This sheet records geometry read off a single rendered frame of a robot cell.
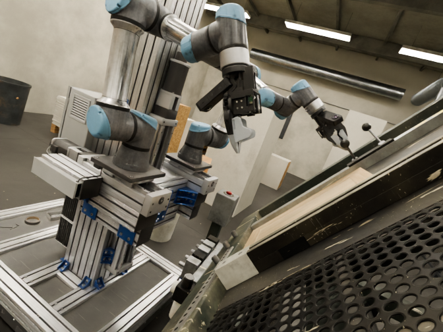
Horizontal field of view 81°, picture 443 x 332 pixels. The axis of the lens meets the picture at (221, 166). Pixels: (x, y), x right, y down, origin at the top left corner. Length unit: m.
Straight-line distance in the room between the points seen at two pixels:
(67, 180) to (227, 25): 0.82
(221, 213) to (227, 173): 2.13
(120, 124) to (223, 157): 2.74
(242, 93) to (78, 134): 1.06
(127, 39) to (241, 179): 2.82
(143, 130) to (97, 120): 0.18
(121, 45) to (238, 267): 0.83
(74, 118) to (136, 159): 0.54
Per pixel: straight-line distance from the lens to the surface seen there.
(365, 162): 1.26
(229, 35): 0.70
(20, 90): 5.09
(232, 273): 0.86
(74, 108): 1.56
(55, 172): 1.22
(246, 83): 0.67
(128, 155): 1.11
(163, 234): 2.61
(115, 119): 1.01
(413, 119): 1.55
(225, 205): 1.52
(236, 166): 3.59
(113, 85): 1.02
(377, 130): 4.91
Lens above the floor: 1.41
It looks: 13 degrees down
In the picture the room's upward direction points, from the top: 20 degrees clockwise
